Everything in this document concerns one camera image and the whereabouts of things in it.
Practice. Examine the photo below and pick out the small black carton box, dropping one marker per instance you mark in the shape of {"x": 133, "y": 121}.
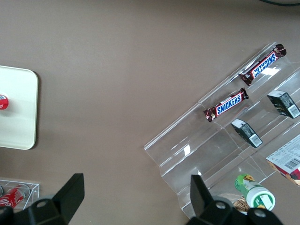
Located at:
{"x": 247, "y": 132}
{"x": 283, "y": 103}

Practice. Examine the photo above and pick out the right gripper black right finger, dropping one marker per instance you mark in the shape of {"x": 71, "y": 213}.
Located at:
{"x": 201, "y": 201}

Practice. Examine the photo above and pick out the green white lidded cup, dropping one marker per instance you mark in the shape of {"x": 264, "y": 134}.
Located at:
{"x": 255, "y": 193}

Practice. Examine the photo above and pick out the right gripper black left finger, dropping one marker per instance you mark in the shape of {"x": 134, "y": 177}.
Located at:
{"x": 68, "y": 199}

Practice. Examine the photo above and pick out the cream red barcode box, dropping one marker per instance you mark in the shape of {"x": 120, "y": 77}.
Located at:
{"x": 284, "y": 159}

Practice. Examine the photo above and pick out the Snickers chocolate bar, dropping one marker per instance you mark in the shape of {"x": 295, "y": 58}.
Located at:
{"x": 228, "y": 104}
{"x": 263, "y": 64}

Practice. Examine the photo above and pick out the red soda can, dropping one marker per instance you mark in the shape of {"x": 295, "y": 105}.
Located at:
{"x": 3, "y": 102}

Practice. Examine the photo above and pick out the red cola can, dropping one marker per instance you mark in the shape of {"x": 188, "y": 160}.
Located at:
{"x": 12, "y": 197}

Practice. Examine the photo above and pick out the cream plastic tray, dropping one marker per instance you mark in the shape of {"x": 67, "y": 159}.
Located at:
{"x": 16, "y": 117}

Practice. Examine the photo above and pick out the clear acrylic can box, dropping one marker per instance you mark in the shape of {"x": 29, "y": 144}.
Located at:
{"x": 34, "y": 194}

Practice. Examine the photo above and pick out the brown woven wicker item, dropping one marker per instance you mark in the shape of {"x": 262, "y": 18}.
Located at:
{"x": 240, "y": 205}

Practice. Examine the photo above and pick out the clear acrylic tiered display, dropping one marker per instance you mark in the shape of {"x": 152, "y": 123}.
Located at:
{"x": 199, "y": 154}

